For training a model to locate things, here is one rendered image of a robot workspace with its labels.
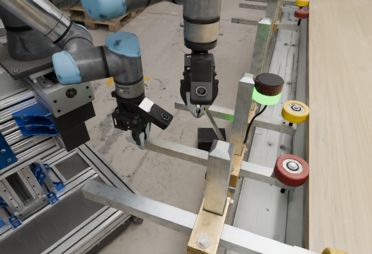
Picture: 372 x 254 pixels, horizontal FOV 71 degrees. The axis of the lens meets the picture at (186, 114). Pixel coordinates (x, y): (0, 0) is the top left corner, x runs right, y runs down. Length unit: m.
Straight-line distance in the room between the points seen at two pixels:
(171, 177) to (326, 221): 1.26
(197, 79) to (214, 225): 0.28
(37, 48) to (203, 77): 0.56
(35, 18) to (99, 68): 0.19
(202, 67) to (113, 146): 1.55
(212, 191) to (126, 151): 1.54
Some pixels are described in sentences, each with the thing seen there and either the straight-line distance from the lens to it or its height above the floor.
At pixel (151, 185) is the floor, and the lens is 1.76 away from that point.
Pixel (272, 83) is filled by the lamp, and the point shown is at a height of 1.11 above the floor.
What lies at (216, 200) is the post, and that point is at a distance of 0.49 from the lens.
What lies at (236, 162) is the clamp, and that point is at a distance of 0.73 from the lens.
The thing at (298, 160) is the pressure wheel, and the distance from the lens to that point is 0.73.
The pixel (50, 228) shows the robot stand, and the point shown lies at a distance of 1.50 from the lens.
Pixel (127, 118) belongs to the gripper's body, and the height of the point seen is 0.96.
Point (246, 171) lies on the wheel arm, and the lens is 0.74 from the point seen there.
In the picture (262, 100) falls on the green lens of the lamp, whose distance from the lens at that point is 0.61.
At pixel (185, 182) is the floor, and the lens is 1.75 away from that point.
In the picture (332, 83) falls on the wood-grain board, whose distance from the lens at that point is 1.10.
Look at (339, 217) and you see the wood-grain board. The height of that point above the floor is 0.90.
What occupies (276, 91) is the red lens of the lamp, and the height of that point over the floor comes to 1.10.
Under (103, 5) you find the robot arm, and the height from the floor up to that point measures 1.29.
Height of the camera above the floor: 1.42
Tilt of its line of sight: 39 degrees down
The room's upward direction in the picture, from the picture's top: straight up
